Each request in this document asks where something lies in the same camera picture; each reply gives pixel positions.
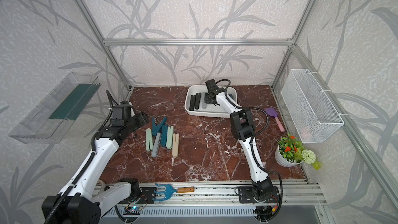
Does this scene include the beige pruning pliers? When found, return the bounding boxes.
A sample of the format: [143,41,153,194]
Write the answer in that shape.
[172,133,179,158]

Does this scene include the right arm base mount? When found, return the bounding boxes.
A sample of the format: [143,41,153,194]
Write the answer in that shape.
[235,186,281,205]

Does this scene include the mint pruning pliers left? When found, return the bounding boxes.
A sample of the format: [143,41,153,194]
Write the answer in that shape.
[146,128,153,152]

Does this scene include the clear plastic wall shelf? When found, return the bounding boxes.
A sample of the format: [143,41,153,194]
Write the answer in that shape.
[9,72,101,144]

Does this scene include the white wire mesh basket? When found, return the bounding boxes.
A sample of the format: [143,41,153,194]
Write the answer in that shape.
[281,68,344,144]

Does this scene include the grey-blue pruning pliers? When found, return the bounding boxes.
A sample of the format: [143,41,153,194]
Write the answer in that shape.
[202,97,207,109]

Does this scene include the white rectangular storage box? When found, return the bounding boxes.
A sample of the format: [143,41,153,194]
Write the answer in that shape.
[184,85,240,118]

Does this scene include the purple pink silicone spatula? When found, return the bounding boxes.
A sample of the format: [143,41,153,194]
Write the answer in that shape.
[265,107,285,133]

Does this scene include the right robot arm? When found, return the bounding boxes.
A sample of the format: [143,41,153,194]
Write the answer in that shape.
[205,79,283,203]

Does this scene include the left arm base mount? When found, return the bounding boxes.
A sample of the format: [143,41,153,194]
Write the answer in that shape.
[136,187,157,205]

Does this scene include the black pruning pliers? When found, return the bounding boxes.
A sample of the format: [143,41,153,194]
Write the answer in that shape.
[189,94,196,111]
[194,93,202,110]

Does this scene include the potted artificial flower plant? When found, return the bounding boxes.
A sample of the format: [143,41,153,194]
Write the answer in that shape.
[275,133,322,170]

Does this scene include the blue garden hand fork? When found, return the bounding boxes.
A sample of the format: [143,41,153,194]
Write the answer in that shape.
[152,184,195,202]

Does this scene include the mint pruning pliers upright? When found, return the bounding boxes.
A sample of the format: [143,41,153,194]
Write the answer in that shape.
[166,126,174,149]

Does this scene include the teal pruning pliers middle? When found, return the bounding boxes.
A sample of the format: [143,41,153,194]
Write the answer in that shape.
[161,124,168,148]

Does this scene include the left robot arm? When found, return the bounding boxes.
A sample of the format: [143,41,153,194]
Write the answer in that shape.
[41,101,149,224]

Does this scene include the open teal pruning pliers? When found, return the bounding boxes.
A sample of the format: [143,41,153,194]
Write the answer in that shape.
[152,117,167,136]

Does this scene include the grey pruning pliers left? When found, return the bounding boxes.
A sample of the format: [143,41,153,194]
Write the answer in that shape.
[151,132,162,158]

